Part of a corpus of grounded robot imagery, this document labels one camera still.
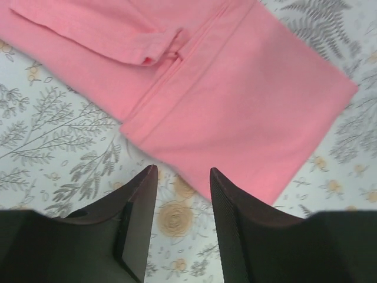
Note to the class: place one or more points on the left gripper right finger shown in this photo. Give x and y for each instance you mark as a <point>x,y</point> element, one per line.
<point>259,243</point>

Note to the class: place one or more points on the pink t shirt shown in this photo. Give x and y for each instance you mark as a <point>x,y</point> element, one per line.
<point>194,84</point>

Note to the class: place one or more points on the floral tablecloth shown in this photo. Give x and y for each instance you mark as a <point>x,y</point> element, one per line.
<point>59,152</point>

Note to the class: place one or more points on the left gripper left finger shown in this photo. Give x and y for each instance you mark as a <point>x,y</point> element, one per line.
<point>106,241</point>

